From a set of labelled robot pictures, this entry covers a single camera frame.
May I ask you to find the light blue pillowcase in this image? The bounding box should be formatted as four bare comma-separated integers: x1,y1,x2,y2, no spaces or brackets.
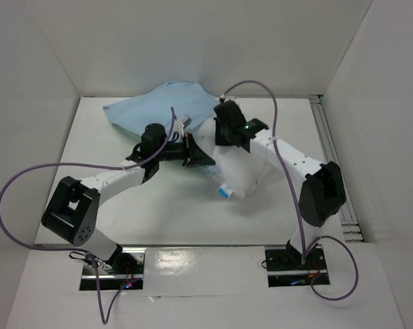
103,82,219,138

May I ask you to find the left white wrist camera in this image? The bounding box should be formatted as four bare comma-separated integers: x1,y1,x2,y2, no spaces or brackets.
176,114,191,136

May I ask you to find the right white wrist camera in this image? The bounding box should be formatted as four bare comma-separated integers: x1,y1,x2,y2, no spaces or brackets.
218,95,237,103

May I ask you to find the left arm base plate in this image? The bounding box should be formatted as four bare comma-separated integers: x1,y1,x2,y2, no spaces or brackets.
69,247,145,291

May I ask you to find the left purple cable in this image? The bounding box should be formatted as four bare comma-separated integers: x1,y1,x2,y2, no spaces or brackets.
0,106,178,325

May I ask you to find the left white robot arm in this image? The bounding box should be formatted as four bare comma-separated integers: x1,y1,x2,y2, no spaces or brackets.
41,123,215,273

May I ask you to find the blue white pillow tag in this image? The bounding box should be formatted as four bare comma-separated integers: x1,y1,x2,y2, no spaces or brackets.
217,184,233,199

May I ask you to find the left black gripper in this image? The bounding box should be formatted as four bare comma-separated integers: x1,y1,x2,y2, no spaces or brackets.
155,132,215,169

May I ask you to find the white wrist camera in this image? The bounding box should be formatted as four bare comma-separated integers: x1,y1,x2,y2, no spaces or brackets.
218,95,237,103
176,114,191,136

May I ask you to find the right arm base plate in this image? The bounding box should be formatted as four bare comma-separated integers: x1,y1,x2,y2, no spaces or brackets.
261,246,330,288

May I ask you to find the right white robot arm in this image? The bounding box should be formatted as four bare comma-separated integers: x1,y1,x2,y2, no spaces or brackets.
214,98,346,269

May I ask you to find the white pillow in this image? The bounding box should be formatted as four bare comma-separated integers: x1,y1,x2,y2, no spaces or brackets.
187,117,269,199

